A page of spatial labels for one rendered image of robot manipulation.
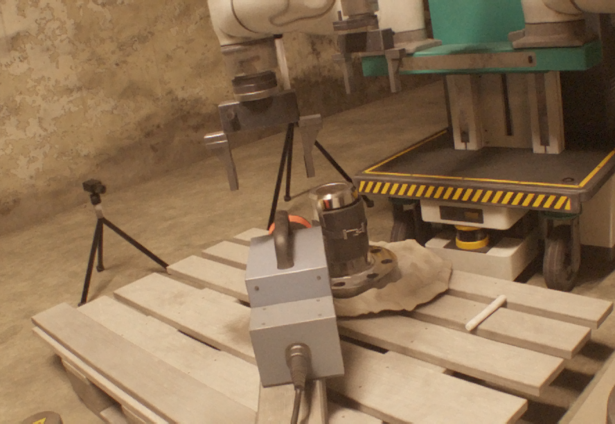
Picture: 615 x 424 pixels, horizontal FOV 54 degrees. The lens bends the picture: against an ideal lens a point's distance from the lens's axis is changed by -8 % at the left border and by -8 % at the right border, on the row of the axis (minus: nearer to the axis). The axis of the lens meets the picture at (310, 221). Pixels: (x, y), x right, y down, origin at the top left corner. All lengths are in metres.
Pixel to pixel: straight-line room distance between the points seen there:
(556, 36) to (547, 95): 0.29
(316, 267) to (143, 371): 0.48
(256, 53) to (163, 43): 2.87
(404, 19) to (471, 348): 0.93
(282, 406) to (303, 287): 0.20
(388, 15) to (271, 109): 0.79
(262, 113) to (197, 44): 2.96
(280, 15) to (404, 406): 0.67
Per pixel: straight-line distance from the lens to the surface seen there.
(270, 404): 1.05
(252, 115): 1.09
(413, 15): 1.82
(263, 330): 1.04
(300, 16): 0.90
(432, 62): 1.76
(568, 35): 1.61
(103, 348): 1.53
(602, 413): 1.32
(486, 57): 1.68
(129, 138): 3.79
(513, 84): 1.93
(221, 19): 1.05
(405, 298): 1.44
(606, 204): 1.79
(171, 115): 3.92
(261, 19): 0.94
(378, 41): 1.54
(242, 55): 1.06
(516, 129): 1.96
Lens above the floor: 0.81
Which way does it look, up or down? 19 degrees down
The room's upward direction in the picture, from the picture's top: 10 degrees counter-clockwise
